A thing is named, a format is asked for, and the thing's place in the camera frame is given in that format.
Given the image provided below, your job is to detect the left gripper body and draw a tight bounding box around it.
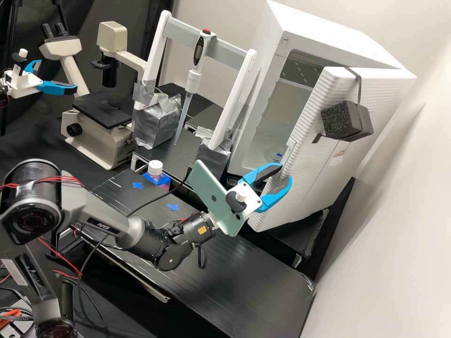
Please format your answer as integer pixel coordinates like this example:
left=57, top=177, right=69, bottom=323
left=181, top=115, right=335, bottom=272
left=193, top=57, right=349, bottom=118
left=4, top=67, right=44, bottom=99

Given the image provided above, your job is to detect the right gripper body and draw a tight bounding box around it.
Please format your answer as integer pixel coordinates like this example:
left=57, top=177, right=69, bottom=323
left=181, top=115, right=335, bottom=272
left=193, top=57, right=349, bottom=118
left=205, top=210, right=227, bottom=232

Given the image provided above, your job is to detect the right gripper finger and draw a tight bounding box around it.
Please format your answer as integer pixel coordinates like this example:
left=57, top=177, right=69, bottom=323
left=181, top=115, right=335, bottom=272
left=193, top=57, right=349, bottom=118
left=256, top=175, right=294, bottom=215
left=238, top=162, right=285, bottom=191

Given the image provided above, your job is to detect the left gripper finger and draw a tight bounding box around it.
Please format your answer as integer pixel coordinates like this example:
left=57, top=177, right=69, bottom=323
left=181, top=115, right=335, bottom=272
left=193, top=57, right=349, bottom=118
left=25, top=60, right=43, bottom=77
left=38, top=81, right=78, bottom=97

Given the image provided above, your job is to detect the incubator door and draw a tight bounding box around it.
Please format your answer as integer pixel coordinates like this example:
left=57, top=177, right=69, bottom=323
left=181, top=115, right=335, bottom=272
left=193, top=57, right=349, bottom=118
left=246, top=65, right=375, bottom=233

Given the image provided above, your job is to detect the left phone holder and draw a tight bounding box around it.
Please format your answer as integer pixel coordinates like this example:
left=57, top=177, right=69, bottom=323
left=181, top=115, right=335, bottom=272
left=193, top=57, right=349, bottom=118
left=12, top=48, right=29, bottom=77

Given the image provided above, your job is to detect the blue bottle holder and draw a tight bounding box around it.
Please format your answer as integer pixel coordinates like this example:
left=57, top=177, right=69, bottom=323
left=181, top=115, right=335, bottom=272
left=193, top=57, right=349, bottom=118
left=142, top=171, right=172, bottom=191

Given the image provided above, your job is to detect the cream microscope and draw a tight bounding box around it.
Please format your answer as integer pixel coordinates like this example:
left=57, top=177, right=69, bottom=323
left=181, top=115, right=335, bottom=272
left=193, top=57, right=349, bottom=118
left=38, top=20, right=150, bottom=172

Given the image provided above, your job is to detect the white pipette stand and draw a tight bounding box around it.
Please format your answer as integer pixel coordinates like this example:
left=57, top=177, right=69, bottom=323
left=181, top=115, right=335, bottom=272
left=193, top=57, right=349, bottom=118
left=132, top=9, right=258, bottom=181

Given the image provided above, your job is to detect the small bottle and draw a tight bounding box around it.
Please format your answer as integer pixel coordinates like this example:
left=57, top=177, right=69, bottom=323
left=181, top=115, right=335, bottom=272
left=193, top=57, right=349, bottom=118
left=147, top=160, right=168, bottom=185

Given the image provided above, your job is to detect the pipette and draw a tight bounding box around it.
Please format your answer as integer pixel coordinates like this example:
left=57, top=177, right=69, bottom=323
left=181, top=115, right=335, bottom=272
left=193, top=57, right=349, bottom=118
left=174, top=29, right=217, bottom=146

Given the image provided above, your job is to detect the white incubator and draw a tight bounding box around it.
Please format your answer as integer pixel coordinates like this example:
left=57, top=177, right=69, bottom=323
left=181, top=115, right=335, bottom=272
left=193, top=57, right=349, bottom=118
left=227, top=0, right=419, bottom=188

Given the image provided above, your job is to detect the right wrist camera phone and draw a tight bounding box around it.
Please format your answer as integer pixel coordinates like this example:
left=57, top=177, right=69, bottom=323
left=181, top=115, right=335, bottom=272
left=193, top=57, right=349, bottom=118
left=188, top=159, right=264, bottom=238

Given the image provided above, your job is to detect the black cable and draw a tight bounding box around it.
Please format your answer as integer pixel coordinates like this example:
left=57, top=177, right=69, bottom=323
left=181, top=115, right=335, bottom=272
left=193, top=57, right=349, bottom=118
left=125, top=168, right=193, bottom=217

